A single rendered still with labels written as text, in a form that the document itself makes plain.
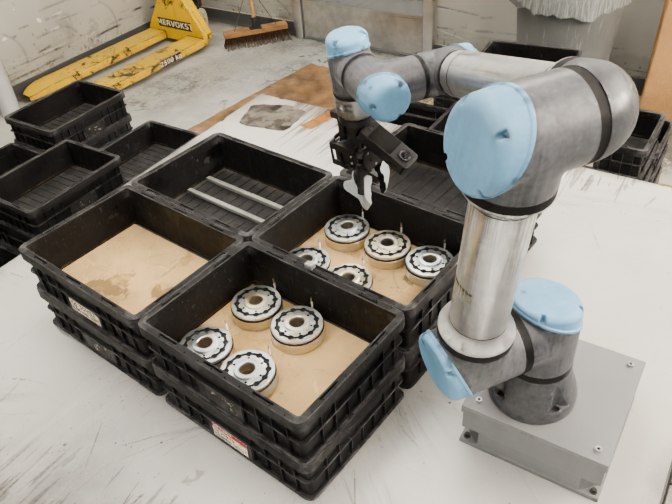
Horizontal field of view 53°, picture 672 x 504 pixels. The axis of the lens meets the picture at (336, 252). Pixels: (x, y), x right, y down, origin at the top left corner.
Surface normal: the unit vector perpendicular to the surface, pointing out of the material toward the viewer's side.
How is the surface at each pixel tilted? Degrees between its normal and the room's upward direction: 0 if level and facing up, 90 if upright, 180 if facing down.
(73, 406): 0
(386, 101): 94
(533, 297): 7
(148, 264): 0
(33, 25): 90
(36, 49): 90
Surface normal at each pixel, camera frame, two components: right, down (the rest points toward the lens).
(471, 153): -0.91, 0.21
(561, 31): -0.33, 0.66
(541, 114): 0.23, -0.15
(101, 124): 0.84, 0.29
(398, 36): -0.53, 0.55
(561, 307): 0.05, -0.81
